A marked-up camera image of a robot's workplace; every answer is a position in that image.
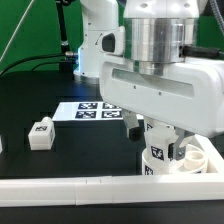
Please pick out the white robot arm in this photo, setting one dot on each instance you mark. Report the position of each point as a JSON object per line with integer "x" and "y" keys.
{"x": 147, "y": 63}

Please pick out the white part left edge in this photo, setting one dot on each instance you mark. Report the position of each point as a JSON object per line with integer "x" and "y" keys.
{"x": 1, "y": 147}

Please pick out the white L-shaped fence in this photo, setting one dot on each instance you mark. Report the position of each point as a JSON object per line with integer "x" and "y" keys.
{"x": 119, "y": 189}

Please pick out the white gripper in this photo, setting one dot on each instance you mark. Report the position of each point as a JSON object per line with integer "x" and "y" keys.
{"x": 187, "y": 95}

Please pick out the thin white rod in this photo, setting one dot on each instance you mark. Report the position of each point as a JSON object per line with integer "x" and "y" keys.
{"x": 19, "y": 24}

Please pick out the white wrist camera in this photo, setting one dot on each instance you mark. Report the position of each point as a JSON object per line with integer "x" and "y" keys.
{"x": 113, "y": 42}

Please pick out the white marker sheet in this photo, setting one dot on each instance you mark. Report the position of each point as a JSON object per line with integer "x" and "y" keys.
{"x": 87, "y": 111}

